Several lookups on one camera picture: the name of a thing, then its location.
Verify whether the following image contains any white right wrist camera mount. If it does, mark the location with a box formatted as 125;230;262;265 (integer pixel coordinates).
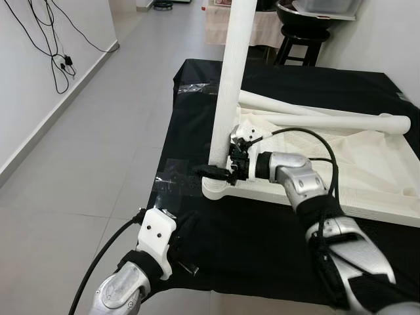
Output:
230;125;265;182

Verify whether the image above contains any looped black wall cable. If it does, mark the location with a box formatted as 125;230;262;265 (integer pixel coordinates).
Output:
3;0;74;96

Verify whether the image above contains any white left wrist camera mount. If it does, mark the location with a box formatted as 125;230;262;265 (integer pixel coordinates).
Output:
136;207;178;280

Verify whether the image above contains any white plastic table leg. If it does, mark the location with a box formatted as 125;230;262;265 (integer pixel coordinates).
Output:
253;113;412;135
238;91;332;117
205;0;259;173

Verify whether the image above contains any black round stool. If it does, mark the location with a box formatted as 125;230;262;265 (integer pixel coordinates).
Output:
274;26;330;66

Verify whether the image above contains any black tablecloth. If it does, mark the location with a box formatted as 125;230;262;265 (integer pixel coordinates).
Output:
141;58;420;309

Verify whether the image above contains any pink cloth covered table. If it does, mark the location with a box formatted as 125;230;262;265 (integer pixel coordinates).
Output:
205;8;284;48

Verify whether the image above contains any long black wall cable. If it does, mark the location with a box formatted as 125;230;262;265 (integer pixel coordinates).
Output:
49;0;120;54

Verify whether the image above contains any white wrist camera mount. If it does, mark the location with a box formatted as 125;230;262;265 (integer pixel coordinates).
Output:
136;207;178;280
230;125;265;182

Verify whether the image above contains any black wok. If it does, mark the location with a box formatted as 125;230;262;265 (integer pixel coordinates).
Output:
276;0;358;27

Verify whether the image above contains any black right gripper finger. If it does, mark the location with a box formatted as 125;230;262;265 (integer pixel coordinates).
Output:
194;164;231;184

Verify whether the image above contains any white plastic table top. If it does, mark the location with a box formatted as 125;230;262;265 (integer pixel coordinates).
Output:
200;105;420;228

